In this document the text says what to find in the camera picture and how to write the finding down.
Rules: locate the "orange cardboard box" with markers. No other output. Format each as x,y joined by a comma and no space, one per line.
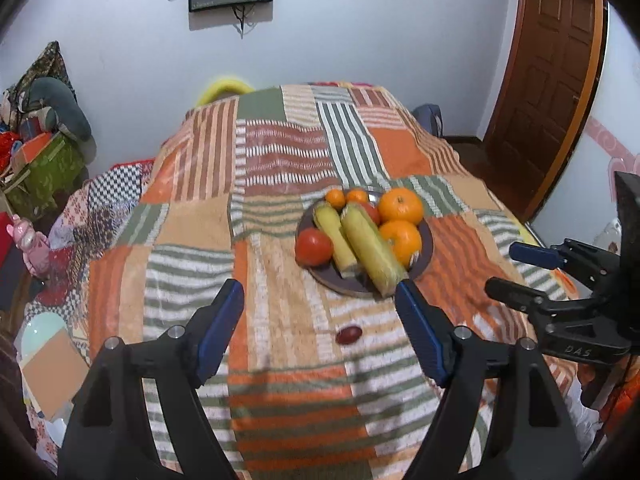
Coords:
37,149

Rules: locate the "red bag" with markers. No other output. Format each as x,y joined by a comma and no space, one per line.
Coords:
7,145

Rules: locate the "grey plush pillow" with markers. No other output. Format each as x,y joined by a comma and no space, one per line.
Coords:
60,105

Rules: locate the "yellow curved tube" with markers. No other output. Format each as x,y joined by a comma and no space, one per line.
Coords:
222,86

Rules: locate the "green storage box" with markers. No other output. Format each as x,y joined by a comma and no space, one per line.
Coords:
47,172

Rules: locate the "striped patchwork blanket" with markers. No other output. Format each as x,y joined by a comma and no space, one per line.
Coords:
200,235

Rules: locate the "brown cardboard sheet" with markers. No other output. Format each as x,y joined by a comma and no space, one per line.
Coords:
55,375

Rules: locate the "red tomato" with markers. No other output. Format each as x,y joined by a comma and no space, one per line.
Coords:
313,246
371,213

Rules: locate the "brown wooden door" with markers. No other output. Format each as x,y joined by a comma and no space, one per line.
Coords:
550,85

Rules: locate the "large corn cob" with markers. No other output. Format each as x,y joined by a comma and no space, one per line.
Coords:
372,247

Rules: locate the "small tangerine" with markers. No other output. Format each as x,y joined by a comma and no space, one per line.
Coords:
357,196
335,199

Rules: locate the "large plain orange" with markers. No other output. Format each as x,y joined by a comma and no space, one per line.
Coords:
400,205

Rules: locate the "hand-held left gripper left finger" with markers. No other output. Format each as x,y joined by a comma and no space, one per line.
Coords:
220,330

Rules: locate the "pink plastic toy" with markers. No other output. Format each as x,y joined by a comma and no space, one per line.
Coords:
30,245

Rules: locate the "checkered patchwork quilt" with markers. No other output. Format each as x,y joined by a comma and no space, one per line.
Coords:
115,185

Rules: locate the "purple round plate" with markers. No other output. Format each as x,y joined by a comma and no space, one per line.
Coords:
340,286

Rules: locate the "grey cloth bag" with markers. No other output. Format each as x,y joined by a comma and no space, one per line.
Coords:
429,117

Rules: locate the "large orange with sticker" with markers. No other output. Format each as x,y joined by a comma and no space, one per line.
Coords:
400,242

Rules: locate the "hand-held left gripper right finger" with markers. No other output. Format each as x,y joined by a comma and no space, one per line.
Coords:
425,335

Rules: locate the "small corn cob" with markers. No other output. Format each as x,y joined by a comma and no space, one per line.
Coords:
337,240

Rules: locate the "dark floral cloth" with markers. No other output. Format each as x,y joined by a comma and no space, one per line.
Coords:
45,62

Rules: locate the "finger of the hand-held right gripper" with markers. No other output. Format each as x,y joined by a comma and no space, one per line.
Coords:
515,292
535,254

